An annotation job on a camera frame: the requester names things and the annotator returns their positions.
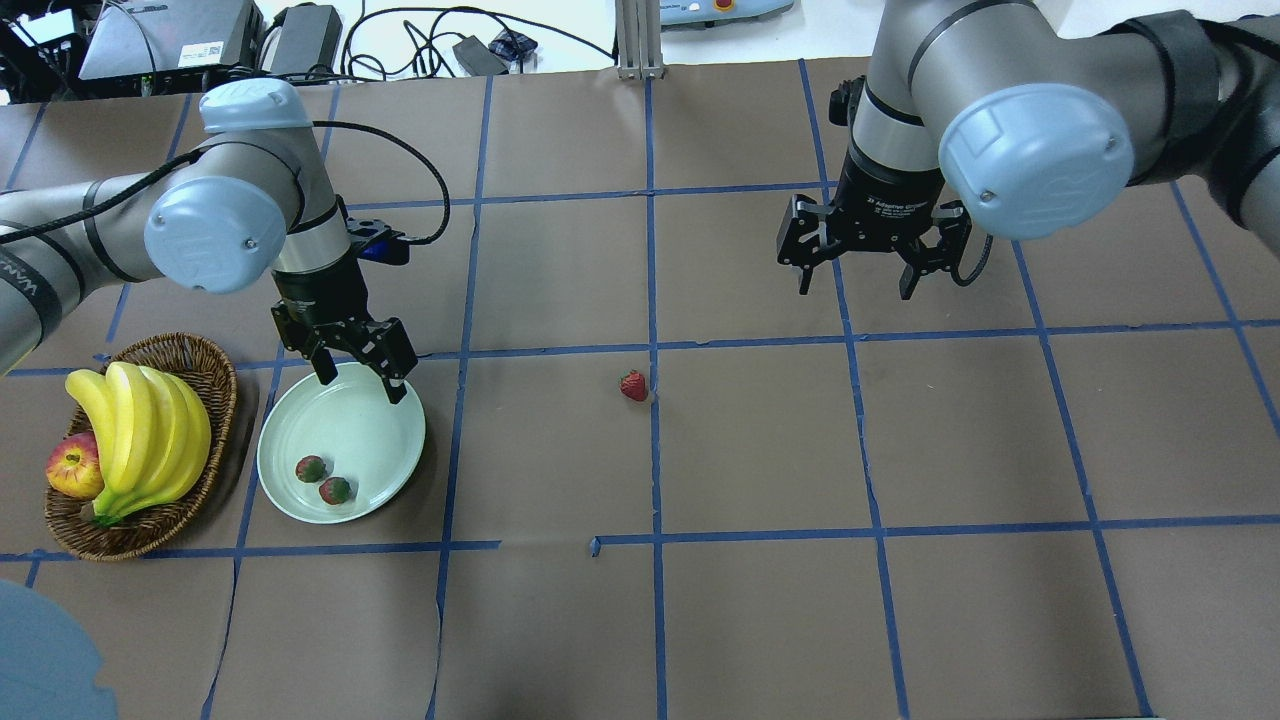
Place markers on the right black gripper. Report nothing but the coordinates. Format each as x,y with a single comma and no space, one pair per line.
884,198

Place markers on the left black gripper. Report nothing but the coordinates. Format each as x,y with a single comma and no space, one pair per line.
318,294

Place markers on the strawberry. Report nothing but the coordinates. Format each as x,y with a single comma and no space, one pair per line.
311,469
634,386
334,491

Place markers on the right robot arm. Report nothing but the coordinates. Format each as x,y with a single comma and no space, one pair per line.
976,114

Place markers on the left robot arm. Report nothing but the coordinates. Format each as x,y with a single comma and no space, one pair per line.
253,198

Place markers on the light green plate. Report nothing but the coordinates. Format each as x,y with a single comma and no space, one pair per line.
361,436

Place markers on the wicker basket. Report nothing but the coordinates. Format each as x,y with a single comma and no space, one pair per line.
206,368

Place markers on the yellow banana bunch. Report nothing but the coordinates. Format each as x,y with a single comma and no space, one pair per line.
153,432

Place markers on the red apple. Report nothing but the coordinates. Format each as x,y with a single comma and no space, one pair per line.
74,467

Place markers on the black power adapter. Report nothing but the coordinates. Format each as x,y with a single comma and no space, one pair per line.
477,59

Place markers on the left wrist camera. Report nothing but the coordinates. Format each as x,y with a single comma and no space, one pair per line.
377,242

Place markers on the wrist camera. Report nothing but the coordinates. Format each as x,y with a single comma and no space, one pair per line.
844,100
377,242

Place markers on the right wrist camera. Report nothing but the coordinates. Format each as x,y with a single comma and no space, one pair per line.
844,100

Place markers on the aluminium frame post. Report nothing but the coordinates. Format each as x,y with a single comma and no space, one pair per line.
637,35

